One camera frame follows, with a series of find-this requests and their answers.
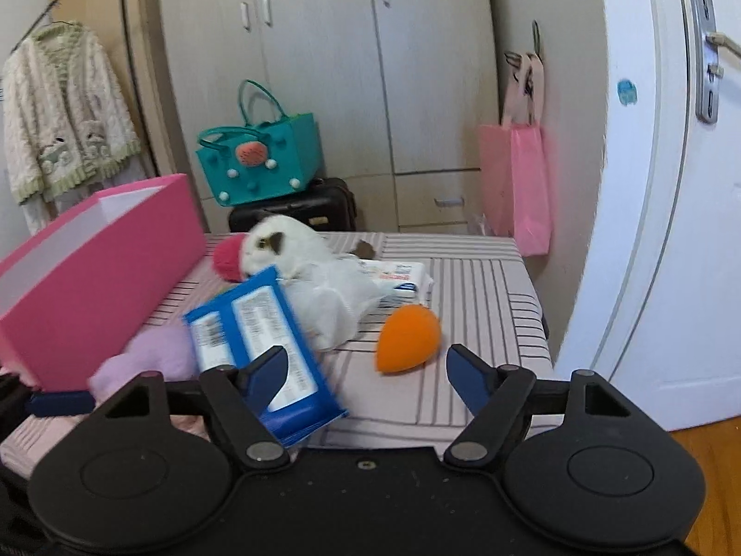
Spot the black clothes rack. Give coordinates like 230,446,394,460
13,0,159,177

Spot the blue wet wipes pack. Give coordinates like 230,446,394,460
185,266,346,447

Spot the pink cardboard box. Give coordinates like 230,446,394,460
1,175,206,392

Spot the white tissue pack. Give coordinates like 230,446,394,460
360,260,433,306

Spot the white door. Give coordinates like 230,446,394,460
555,0,740,430

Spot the black suitcase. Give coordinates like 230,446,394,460
227,178,357,232

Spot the pink paper shopping bag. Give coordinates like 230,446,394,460
477,51,553,258

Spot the white knit cardigan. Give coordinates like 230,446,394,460
1,21,147,234

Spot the teal felt tote bag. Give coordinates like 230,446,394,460
196,79,323,207

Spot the lilac plush pouch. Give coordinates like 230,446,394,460
88,324,198,403

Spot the red fluffy pom-pom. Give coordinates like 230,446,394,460
212,234,247,284

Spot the grey wooden wardrobe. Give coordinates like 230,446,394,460
120,0,609,360

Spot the blue round sticker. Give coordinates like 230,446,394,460
617,79,638,106

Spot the silver door handle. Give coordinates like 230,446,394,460
690,0,740,126

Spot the orange makeup sponge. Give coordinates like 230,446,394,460
376,305,442,374

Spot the white panda plush toy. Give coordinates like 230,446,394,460
239,215,334,278

